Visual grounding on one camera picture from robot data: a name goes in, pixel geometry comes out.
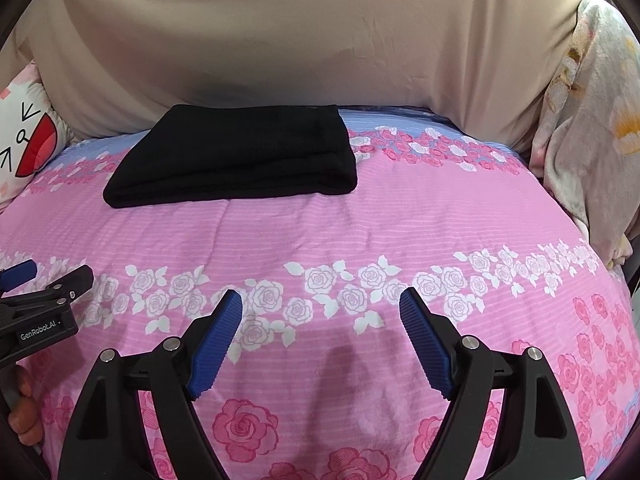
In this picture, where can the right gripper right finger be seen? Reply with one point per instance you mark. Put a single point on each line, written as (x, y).
(535, 436)

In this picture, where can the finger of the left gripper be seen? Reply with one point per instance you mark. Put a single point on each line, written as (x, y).
(16, 276)
(37, 308)

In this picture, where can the black pants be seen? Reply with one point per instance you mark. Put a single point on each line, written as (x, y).
(196, 153)

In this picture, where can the person's left hand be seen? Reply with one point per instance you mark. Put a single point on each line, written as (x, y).
(25, 417)

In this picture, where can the white cat face pillow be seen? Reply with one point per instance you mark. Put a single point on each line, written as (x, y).
(32, 132)

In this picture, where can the pink rose bed quilt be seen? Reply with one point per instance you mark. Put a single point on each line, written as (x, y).
(321, 381)

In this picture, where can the floral cream blanket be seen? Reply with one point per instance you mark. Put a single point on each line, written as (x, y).
(586, 147)

